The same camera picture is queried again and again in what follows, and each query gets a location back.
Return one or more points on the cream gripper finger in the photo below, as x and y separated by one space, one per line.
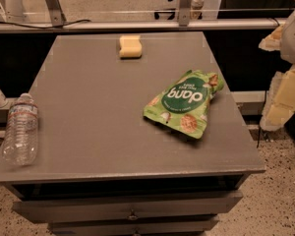
280 101
272 41

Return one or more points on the green rice chip bag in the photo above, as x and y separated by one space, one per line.
184 105

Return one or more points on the yellow sponge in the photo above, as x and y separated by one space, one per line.
130 46

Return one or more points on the grey drawer cabinet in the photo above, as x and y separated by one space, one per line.
94 141

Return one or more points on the lower grey drawer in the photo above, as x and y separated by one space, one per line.
143 226

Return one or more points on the grey drawer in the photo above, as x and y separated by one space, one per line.
143 226
128 207

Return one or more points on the top grey drawer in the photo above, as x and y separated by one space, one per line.
128 207

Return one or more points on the clear plastic water bottle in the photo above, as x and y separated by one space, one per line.
21 137

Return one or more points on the metal rail frame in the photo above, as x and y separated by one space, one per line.
72 15

